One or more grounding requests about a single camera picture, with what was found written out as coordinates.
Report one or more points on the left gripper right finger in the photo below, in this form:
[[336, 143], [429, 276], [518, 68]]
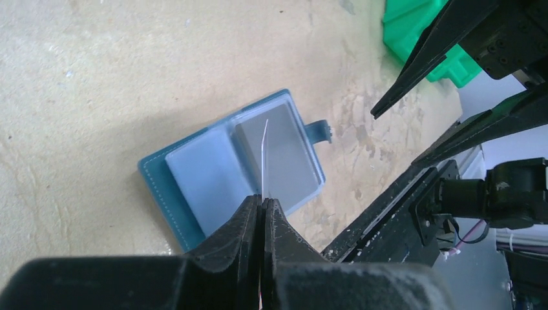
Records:
[[295, 276]]

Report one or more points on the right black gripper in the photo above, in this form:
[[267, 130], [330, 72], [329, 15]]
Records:
[[512, 38]]

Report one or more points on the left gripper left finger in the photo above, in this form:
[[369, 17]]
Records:
[[221, 273]]

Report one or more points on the blue card holder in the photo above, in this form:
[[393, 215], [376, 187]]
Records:
[[265, 148]]

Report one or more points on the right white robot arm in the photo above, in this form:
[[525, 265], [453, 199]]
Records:
[[515, 193]]

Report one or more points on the green plastic tray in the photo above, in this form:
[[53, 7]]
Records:
[[405, 23]]

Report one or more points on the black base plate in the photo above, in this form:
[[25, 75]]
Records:
[[402, 223]]

